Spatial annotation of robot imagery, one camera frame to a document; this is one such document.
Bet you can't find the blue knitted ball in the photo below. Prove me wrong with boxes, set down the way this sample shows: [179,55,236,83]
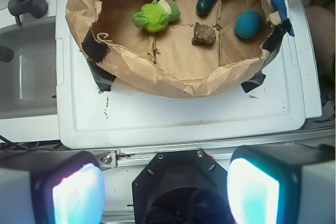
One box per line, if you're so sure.
[235,12,263,39]

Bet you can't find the grey toy faucet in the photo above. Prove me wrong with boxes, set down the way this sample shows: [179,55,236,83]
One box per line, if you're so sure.
[8,0,48,26]

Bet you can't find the blue tape strip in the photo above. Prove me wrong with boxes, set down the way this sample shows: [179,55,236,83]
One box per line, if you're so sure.
[271,0,295,37]

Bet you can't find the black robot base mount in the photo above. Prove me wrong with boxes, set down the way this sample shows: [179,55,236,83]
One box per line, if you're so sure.
[132,154,235,223]

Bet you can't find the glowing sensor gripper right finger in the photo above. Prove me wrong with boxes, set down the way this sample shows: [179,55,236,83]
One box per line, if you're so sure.
[227,144,335,223]

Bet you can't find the grey toy sink basin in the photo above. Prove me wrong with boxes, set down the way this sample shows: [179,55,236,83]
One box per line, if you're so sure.
[1,16,57,119]

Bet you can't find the brown rock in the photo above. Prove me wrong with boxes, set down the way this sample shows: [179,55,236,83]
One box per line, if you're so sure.
[192,22,216,46]

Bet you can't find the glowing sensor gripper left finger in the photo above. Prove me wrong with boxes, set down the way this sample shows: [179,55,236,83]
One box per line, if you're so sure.
[1,150,105,223]

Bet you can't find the aluminium frame rail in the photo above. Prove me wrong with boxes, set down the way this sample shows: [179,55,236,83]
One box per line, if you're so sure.
[91,126,335,170]

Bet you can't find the brown paper bag tray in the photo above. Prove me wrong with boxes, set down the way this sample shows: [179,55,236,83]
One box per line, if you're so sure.
[66,0,285,99]

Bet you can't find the green plush frog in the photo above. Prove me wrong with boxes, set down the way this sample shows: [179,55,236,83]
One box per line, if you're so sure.
[132,0,181,33]

